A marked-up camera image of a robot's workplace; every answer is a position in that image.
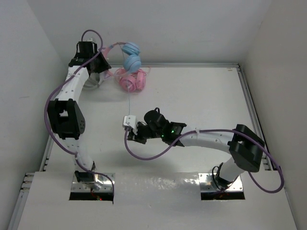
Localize white grey headphones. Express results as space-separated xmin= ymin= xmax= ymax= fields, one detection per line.
xmin=83 ymin=72 xmax=106 ymax=90

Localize blue pink cat-ear headphones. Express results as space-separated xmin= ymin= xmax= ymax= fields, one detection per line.
xmin=102 ymin=42 xmax=142 ymax=77

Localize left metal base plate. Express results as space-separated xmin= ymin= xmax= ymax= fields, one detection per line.
xmin=71 ymin=173 xmax=115 ymax=193

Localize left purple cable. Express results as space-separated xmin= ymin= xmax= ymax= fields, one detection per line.
xmin=43 ymin=29 xmax=115 ymax=199

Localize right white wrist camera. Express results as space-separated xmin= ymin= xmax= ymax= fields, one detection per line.
xmin=122 ymin=115 xmax=138 ymax=135

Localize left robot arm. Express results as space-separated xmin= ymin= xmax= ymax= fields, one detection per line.
xmin=45 ymin=39 xmax=110 ymax=184

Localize purple cable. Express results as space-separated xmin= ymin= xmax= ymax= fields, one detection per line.
xmin=43 ymin=29 xmax=115 ymax=199
xmin=124 ymin=126 xmax=284 ymax=193

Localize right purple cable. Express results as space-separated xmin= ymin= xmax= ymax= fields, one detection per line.
xmin=124 ymin=126 xmax=284 ymax=193

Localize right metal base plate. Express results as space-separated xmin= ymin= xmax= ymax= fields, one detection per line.
xmin=199 ymin=172 xmax=244 ymax=193

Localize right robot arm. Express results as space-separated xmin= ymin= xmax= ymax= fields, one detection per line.
xmin=123 ymin=108 xmax=264 ymax=191

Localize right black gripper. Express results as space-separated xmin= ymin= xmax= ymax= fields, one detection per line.
xmin=128 ymin=121 xmax=163 ymax=144

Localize aluminium table frame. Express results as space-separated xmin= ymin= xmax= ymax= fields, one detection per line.
xmin=18 ymin=67 xmax=295 ymax=230

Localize metal base plate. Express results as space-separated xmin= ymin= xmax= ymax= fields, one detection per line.
xmin=199 ymin=172 xmax=244 ymax=193
xmin=71 ymin=173 xmax=115 ymax=193

